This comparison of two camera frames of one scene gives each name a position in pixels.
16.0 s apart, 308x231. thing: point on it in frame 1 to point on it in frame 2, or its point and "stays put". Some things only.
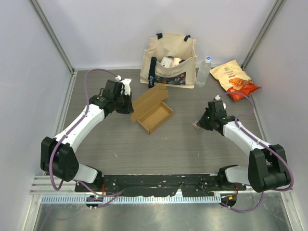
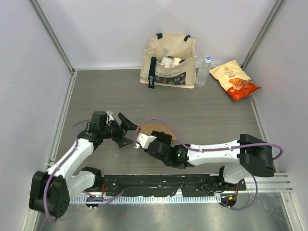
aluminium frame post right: [268, 20] stays put
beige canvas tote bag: [181, 76] stays put
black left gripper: [129, 109] to [126, 125]
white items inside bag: [170, 62] stays put
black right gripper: [201, 122] to [163, 136]
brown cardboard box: [149, 110] to [147, 129]
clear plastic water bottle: [204, 70] stays put
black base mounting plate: [157, 185] stays put
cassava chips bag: [233, 79] stays put
